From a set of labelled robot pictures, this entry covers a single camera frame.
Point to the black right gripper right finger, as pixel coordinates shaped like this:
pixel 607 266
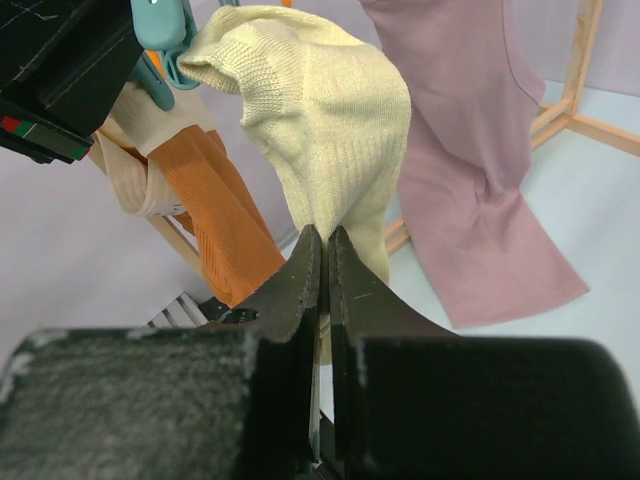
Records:
pixel 413 400

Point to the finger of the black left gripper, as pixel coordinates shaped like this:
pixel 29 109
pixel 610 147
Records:
pixel 63 64

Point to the teal clothes peg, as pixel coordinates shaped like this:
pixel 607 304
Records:
pixel 166 27

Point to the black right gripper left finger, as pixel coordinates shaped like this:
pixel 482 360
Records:
pixel 226 401

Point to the wooden drying rack frame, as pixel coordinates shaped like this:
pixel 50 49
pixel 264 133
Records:
pixel 550 121

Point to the orange sock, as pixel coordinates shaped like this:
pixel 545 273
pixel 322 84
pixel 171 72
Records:
pixel 173 163

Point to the pink cloth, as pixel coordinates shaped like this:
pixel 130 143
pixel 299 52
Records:
pixel 474 97

